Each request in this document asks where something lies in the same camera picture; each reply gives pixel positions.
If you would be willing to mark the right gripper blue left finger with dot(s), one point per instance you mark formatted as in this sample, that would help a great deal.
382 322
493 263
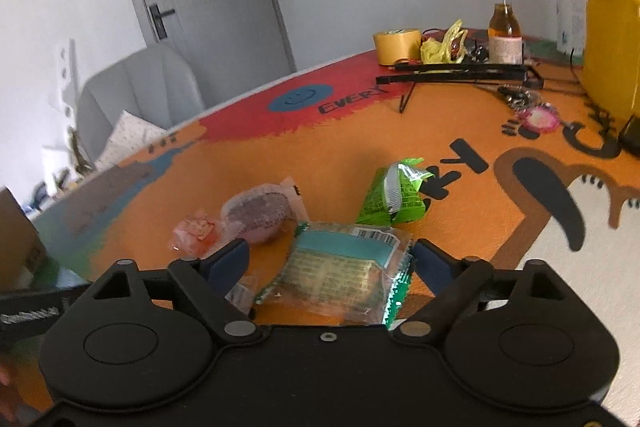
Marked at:
201 287

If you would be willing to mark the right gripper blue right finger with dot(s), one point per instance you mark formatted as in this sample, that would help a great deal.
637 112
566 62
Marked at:
456 285

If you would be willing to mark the orange candy packet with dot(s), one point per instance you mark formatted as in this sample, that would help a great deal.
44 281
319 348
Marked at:
195 235

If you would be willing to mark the pink round cake pack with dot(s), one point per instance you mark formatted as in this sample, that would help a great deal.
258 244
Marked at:
259 214

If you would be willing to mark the teal cracker pack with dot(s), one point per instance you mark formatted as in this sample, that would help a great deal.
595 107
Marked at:
358 273

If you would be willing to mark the small green snack pouch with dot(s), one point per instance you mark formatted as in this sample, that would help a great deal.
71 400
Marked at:
394 195

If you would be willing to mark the brown cardboard box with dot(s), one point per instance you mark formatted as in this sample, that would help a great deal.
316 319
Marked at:
22 253

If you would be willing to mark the colourful cartoon table mat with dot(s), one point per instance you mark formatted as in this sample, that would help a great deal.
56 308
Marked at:
497 191

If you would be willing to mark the white dotted pillow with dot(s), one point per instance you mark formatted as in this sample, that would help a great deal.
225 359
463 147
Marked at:
129 135

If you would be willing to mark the grey upholstered chair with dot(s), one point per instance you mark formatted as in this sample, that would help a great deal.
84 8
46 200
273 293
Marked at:
154 84

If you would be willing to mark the black folding stand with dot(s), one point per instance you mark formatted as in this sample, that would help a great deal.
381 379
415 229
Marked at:
516 77

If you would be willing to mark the yellow tape roll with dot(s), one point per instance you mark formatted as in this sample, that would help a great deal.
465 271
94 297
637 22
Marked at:
396 45

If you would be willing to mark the white perforated foam board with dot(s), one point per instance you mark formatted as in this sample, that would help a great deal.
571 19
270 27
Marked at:
65 94

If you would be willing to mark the small amber glass bottle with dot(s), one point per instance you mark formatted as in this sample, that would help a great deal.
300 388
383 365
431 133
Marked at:
504 35

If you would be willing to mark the yellow bread bag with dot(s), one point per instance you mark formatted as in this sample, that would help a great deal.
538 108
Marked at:
611 56

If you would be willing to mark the black door handle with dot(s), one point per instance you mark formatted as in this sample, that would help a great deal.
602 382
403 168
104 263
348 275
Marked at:
157 17

